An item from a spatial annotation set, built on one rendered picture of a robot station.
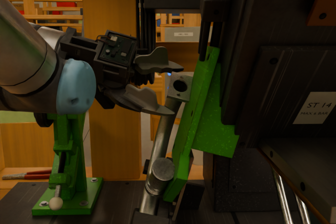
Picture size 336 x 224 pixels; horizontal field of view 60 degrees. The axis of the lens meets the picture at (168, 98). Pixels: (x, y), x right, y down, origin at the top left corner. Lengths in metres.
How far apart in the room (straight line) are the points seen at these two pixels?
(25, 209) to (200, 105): 0.51
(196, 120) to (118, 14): 0.45
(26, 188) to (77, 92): 0.53
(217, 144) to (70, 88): 0.24
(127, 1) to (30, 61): 0.49
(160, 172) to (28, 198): 0.44
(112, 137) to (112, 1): 0.37
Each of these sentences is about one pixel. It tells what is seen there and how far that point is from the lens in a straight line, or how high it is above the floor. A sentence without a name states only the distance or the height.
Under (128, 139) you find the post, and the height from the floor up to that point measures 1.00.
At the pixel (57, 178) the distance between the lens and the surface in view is 0.69.
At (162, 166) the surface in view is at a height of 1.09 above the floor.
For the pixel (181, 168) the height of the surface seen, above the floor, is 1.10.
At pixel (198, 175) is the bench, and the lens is 0.92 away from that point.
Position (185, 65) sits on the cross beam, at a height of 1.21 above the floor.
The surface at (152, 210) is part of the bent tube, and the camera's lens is 0.55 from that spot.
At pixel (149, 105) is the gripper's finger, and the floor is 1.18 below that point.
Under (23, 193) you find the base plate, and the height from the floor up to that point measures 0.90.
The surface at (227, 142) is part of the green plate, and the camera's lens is 0.47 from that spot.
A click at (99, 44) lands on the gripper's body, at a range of 0.48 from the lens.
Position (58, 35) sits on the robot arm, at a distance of 0.52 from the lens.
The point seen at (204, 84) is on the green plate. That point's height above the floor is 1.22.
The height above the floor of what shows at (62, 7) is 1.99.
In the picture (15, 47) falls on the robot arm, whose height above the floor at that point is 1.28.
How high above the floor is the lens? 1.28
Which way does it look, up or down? 11 degrees down
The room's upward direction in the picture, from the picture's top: straight up
